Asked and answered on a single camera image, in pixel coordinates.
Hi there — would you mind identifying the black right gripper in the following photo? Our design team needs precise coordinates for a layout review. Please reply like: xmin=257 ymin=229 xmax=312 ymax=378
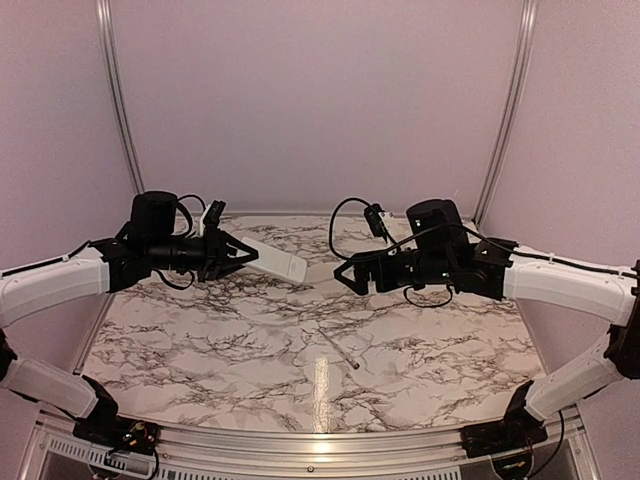
xmin=335 ymin=248 xmax=454 ymax=295

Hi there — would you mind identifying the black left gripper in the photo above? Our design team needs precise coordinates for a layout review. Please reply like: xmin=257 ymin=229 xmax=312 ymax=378
xmin=147 ymin=223 xmax=259 ymax=282

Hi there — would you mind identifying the white remote control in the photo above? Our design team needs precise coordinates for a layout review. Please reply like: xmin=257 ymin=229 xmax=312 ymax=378
xmin=242 ymin=237 xmax=307 ymax=284

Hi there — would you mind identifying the clear handle screwdriver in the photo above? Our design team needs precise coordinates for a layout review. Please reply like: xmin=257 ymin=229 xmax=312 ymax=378
xmin=318 ymin=329 xmax=360 ymax=370

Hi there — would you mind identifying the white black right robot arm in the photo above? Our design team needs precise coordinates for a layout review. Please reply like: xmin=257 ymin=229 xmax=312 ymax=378
xmin=334 ymin=199 xmax=639 ymax=448

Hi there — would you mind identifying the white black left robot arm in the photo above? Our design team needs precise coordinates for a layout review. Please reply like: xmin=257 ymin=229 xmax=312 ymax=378
xmin=1 ymin=191 xmax=259 ymax=445

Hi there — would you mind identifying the black left camera cable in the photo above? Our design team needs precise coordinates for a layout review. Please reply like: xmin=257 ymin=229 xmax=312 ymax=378
xmin=159 ymin=193 xmax=209 ymax=291

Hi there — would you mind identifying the black camera cable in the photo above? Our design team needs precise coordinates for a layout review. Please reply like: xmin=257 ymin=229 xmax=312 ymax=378
xmin=328 ymin=196 xmax=381 ymax=261
xmin=159 ymin=193 xmax=209 ymax=291

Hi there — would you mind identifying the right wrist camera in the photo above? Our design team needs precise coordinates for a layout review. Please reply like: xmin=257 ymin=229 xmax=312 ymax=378
xmin=363 ymin=203 xmax=395 ymax=243

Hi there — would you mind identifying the black right camera cable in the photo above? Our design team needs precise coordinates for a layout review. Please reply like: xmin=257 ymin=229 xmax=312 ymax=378
xmin=328 ymin=196 xmax=381 ymax=261

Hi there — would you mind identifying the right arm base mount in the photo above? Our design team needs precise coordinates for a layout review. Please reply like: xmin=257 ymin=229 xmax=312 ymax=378
xmin=460 ymin=421 xmax=548 ymax=458

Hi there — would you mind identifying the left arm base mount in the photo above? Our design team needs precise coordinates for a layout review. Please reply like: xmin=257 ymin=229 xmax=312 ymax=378
xmin=73 ymin=416 xmax=160 ymax=456

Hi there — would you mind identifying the aluminium frame post right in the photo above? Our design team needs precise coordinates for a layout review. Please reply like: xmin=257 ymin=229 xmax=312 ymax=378
xmin=472 ymin=0 xmax=539 ymax=228

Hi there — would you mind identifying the aluminium frame post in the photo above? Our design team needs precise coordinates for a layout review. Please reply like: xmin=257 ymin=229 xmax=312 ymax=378
xmin=472 ymin=0 xmax=539 ymax=228
xmin=95 ymin=0 xmax=145 ymax=194

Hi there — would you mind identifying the aluminium front rail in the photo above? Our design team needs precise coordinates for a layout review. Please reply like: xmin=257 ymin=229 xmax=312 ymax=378
xmin=18 ymin=407 xmax=600 ymax=479

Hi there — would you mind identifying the aluminium frame post left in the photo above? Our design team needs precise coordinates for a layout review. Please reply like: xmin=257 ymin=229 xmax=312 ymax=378
xmin=95 ymin=0 xmax=145 ymax=194

